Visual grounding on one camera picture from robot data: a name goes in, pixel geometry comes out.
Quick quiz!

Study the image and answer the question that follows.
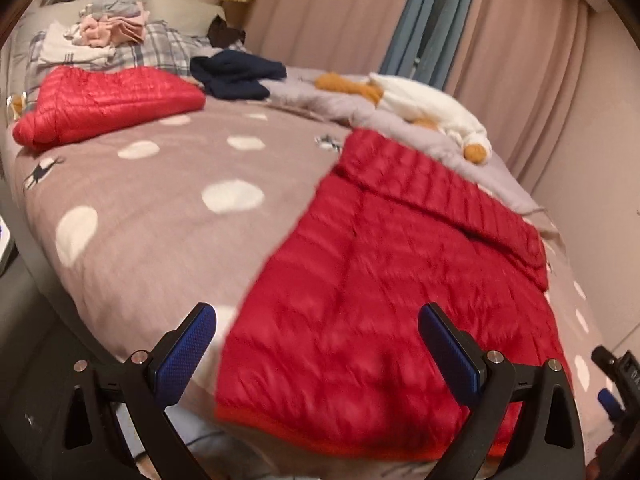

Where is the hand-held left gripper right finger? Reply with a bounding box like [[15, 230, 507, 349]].
[[417, 302, 586, 480]]

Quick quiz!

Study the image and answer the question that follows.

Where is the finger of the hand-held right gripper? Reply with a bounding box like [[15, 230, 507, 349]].
[[591, 345, 621, 378], [597, 387, 628, 436]]

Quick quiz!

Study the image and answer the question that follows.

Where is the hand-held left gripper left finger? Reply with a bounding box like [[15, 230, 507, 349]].
[[54, 302, 218, 480]]

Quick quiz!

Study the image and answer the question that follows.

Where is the red down jacket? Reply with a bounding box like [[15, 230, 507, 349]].
[[214, 127, 573, 463], [12, 65, 207, 152]]

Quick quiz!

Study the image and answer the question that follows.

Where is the polka dot bed sheet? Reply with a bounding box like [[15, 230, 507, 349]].
[[0, 100, 618, 480]]

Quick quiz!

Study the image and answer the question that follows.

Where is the grey bed base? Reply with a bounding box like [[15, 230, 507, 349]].
[[0, 200, 116, 480]]

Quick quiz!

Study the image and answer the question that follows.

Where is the white goose plush toy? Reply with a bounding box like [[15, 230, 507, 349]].
[[314, 72, 493, 165]]

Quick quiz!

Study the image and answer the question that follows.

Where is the pink curtain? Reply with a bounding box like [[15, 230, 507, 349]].
[[240, 0, 426, 78], [445, 0, 601, 196]]

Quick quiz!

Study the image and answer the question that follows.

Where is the grey duvet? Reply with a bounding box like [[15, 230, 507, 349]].
[[260, 66, 546, 221]]

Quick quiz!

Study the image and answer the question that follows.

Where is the navy garment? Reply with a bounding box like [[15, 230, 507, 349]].
[[190, 49, 288, 102]]

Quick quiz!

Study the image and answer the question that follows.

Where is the blue curtain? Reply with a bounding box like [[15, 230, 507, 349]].
[[379, 0, 443, 86], [435, 0, 481, 92]]

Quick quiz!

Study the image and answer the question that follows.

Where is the plaid pillow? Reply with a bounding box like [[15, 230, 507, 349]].
[[27, 20, 248, 78]]

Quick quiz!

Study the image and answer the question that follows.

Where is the dark brown garment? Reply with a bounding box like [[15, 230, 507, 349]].
[[207, 15, 247, 50]]

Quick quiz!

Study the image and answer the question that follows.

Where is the white garment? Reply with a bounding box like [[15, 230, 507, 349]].
[[37, 22, 121, 68]]

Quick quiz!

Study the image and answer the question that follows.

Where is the pink folded garment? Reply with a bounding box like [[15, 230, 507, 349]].
[[75, 12, 148, 47]]

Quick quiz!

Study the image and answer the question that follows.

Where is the beige pillow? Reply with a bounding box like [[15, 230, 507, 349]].
[[142, 0, 226, 38]]

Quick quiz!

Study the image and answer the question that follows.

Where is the grey blue garment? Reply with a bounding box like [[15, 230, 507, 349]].
[[82, 0, 146, 18]]

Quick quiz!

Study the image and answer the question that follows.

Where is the white device blue ring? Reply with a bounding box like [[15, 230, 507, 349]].
[[0, 215, 17, 266]]

